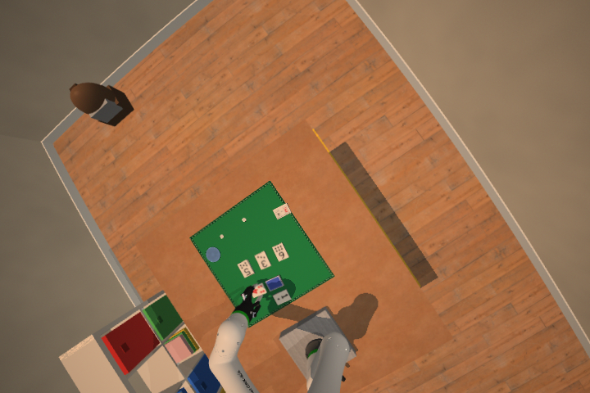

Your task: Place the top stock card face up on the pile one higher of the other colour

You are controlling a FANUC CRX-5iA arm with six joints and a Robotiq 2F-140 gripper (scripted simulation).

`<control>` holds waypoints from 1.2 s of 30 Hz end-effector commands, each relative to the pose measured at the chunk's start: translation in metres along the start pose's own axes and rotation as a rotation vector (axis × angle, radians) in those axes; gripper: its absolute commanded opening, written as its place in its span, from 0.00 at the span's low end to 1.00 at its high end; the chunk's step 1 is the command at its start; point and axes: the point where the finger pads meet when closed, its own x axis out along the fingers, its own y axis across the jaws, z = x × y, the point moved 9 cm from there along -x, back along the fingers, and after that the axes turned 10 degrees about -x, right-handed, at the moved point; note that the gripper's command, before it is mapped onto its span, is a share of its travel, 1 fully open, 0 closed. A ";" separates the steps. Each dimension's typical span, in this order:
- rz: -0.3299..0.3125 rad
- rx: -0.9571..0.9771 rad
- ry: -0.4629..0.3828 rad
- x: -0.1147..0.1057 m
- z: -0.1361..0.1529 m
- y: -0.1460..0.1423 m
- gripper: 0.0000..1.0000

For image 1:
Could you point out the green card cloth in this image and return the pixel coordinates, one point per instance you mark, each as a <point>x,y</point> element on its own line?
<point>301,271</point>

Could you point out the light blue round disc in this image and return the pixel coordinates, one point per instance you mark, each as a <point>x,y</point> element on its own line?
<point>213,254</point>

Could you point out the blue playing card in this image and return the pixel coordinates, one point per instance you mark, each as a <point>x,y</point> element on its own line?
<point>274,283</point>

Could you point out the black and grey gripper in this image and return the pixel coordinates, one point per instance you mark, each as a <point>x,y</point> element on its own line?
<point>248,300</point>

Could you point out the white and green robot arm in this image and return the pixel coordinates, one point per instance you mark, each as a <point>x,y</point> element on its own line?
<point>322,377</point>

